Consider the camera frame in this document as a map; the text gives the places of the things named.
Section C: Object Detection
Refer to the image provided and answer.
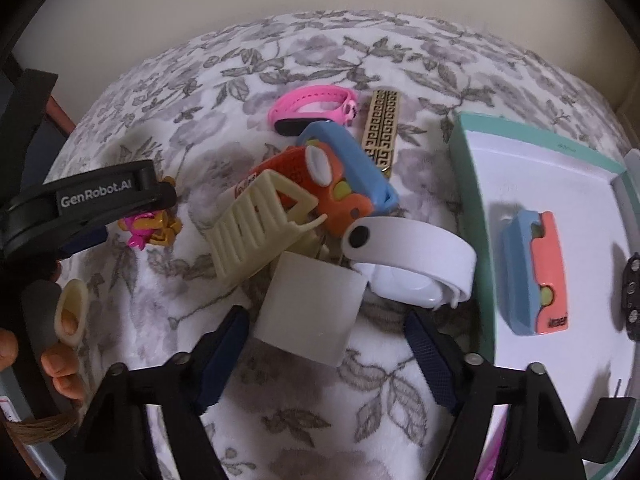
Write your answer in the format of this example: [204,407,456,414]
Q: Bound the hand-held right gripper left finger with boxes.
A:
[65,305,251,480]

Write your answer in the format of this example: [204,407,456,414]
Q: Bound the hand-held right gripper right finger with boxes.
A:
[404,310,588,480]

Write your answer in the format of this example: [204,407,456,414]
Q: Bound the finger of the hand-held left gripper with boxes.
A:
[142,167,178,211]
[57,225,108,257]

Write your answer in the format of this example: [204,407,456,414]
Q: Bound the pink orange doll figure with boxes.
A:
[119,177,182,250]

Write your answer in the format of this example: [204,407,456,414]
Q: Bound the cream claw hair clip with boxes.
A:
[207,169,328,287]

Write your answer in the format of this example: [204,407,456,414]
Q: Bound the white cube box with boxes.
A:
[251,251,368,367]

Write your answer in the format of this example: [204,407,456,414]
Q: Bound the white wristband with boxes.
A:
[340,216,478,310]

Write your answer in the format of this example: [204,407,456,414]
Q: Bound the salmon blue toy car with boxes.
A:
[501,210,571,337]

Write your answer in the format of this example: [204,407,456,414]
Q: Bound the pink wristband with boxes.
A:
[267,85,360,137]

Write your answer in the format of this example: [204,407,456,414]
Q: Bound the orange and blue case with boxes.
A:
[234,121,400,238]

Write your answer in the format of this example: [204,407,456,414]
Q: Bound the black glossy box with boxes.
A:
[594,396,635,465]

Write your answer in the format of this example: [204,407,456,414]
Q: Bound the black device with metal studs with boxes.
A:
[621,254,640,345]

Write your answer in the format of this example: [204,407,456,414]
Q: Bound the teal white tray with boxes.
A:
[447,112,640,480]

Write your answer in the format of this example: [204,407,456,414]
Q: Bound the gold patterned hair clip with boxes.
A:
[361,89,402,178]

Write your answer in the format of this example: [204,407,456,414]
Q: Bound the person's left hand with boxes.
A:
[0,327,87,403]

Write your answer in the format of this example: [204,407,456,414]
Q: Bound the dark panel with brown edge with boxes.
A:
[0,55,76,201]

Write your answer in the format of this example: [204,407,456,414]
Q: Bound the brown fibre tuft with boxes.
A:
[10,409,77,447]

